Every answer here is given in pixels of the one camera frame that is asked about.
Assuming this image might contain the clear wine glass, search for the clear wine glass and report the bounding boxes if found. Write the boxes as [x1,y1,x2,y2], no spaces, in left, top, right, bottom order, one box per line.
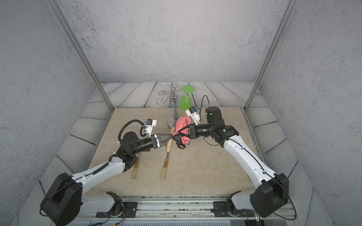
[169,94,178,110]

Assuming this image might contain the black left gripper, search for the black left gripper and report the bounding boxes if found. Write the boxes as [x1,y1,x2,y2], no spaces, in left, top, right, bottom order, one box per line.
[130,135,171,156]

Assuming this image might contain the chrome glass holder stand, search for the chrome glass holder stand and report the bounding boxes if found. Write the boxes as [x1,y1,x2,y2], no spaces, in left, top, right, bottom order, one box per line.
[156,82,185,128]

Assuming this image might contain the pink fluffy rag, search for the pink fluffy rag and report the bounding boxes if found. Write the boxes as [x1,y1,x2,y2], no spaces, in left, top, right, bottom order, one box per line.
[173,116,191,149]

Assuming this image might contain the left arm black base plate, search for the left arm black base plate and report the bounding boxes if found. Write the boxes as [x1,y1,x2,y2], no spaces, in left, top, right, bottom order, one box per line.
[96,202,138,218]

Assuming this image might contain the left aluminium frame post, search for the left aluminium frame post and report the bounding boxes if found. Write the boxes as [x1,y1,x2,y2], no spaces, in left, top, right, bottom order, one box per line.
[46,0,115,112]

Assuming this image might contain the small sickle wooden handle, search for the small sickle wooden handle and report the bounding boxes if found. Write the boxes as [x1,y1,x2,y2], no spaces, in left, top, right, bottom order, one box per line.
[166,119,178,159]
[160,152,170,179]
[131,153,140,179]

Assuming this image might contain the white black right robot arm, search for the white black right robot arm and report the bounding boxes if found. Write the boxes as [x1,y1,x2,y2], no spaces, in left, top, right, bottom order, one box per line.
[173,106,292,218]

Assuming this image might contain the aluminium mounting rail base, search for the aluminium mounting rail base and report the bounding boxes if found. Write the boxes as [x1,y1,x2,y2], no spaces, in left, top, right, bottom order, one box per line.
[50,195,301,226]

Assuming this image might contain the green plastic goblet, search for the green plastic goblet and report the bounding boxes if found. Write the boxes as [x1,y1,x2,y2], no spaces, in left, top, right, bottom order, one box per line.
[180,86,194,111]

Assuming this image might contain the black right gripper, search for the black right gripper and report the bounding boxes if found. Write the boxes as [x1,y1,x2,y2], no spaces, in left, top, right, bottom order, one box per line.
[179,123,216,140]

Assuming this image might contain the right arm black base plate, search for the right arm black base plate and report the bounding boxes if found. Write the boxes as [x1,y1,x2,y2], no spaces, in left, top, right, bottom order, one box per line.
[210,201,254,218]

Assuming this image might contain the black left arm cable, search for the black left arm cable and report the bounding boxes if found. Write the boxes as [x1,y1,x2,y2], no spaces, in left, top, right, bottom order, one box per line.
[117,119,145,143]

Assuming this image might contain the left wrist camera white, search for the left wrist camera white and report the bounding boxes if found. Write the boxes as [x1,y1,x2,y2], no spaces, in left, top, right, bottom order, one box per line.
[143,119,157,137]

